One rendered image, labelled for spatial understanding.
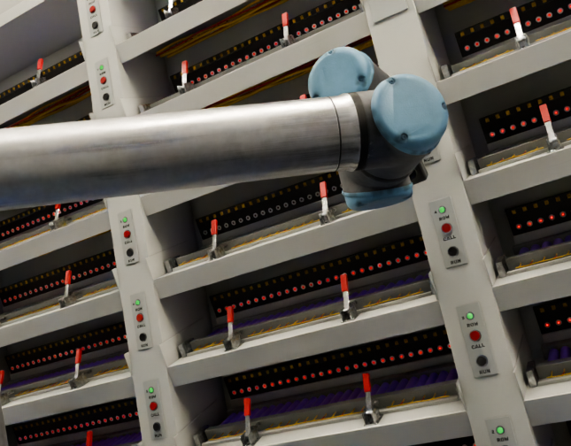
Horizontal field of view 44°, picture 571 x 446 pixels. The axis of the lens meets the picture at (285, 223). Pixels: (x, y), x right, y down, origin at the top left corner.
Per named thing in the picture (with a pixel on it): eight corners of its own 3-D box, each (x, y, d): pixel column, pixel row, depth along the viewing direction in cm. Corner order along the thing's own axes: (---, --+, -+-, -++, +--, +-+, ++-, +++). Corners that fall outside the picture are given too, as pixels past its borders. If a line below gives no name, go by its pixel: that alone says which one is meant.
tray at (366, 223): (420, 220, 127) (403, 171, 127) (159, 299, 153) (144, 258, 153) (441, 203, 145) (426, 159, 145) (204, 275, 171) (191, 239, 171)
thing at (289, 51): (372, 34, 136) (349, -35, 135) (133, 138, 162) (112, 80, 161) (397, 39, 154) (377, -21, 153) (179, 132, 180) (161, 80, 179)
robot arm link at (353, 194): (360, 196, 86) (337, 104, 89) (340, 222, 97) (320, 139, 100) (431, 184, 88) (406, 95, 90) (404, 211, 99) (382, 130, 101)
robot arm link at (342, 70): (312, 124, 93) (295, 57, 95) (348, 143, 104) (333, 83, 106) (375, 97, 89) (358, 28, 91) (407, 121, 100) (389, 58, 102)
